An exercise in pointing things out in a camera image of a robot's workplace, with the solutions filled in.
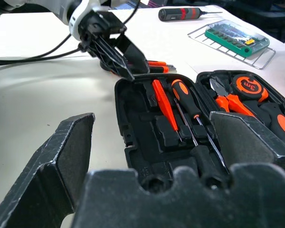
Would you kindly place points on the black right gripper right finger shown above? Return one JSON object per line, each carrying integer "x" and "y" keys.
{"x": 247, "y": 140}

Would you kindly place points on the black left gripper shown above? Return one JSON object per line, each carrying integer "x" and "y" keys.
{"x": 98, "y": 26}

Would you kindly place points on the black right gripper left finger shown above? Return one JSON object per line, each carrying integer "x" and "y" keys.
{"x": 69, "y": 142}

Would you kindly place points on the black plastic tool case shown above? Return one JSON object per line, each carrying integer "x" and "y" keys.
{"x": 156, "y": 123}

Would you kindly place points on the orange black utility knife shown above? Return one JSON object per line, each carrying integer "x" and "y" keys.
{"x": 160, "y": 69}

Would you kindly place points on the orange black tape measure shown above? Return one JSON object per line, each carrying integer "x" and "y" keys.
{"x": 248, "y": 88}

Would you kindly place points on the orange voltage tester screwdriver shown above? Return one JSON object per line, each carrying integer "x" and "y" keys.
{"x": 165, "y": 104}

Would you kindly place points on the black red electric screwdriver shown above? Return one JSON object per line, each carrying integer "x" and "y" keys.
{"x": 178, "y": 13}

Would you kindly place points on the green screwdriver bit box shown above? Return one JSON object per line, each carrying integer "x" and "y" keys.
{"x": 237, "y": 39}

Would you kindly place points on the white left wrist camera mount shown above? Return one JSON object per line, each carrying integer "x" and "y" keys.
{"x": 78, "y": 17}

